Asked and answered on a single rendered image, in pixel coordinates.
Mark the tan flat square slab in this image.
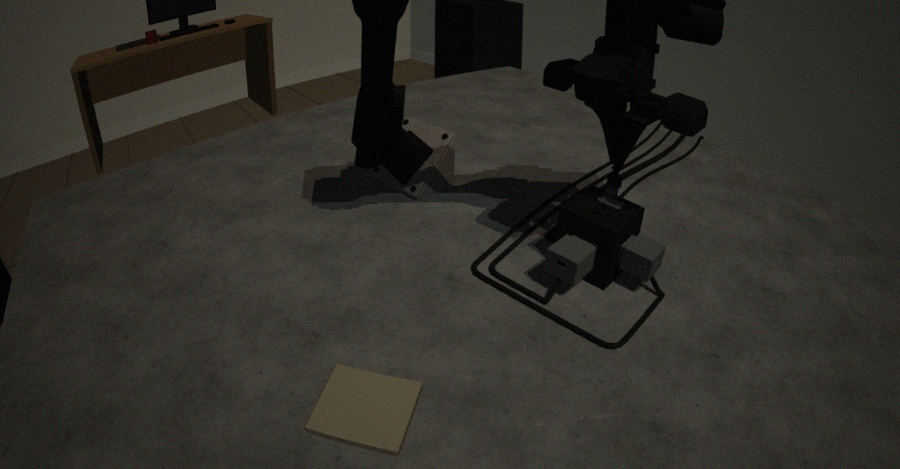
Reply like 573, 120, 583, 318
304, 364, 423, 456

